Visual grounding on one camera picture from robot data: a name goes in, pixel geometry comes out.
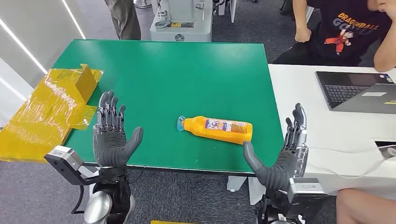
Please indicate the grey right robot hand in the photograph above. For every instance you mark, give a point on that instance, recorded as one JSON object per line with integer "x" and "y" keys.
{"x": 278, "y": 173}

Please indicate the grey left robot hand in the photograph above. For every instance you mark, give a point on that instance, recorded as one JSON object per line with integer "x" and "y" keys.
{"x": 109, "y": 145}

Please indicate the orange plastic bottle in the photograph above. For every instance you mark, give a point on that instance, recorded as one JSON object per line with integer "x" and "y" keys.
{"x": 216, "y": 133}

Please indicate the white desk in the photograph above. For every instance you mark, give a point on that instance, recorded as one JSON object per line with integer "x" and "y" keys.
{"x": 297, "y": 102}

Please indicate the yellow taped cardboard box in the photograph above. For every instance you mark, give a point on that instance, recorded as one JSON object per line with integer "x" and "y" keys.
{"x": 40, "y": 117}

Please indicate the green top table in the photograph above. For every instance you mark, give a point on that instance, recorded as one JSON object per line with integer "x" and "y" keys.
{"x": 173, "y": 80}

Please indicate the person beside the robot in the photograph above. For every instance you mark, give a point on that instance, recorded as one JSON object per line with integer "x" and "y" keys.
{"x": 365, "y": 210}

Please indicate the yellow flat object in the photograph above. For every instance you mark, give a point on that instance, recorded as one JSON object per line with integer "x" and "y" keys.
{"x": 170, "y": 222}

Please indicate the black laptop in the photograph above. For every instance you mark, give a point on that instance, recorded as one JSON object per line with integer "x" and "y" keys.
{"x": 340, "y": 89}

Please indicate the grey flat folder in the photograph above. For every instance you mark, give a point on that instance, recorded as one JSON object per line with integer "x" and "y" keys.
{"x": 365, "y": 103}

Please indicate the dark small device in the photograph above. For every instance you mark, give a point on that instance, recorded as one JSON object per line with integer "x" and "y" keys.
{"x": 388, "y": 151}

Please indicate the standing person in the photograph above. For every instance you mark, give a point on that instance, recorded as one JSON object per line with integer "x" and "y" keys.
{"x": 127, "y": 21}

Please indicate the white machine stand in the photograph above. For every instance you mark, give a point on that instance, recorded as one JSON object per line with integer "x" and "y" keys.
{"x": 185, "y": 34}

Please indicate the chrome round stand base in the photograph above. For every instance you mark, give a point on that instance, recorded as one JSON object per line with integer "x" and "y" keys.
{"x": 142, "y": 3}

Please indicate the seated person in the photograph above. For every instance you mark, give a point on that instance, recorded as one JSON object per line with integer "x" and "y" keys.
{"x": 340, "y": 24}

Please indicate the white furniture leg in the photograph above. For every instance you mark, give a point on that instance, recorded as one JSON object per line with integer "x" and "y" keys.
{"x": 232, "y": 10}

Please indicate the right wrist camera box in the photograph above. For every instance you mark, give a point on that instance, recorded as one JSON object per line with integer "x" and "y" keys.
{"x": 304, "y": 187}

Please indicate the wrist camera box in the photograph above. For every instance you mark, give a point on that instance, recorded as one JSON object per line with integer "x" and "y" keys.
{"x": 63, "y": 160}
{"x": 304, "y": 187}

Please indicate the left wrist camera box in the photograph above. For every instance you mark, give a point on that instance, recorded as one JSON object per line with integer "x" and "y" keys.
{"x": 63, "y": 160}

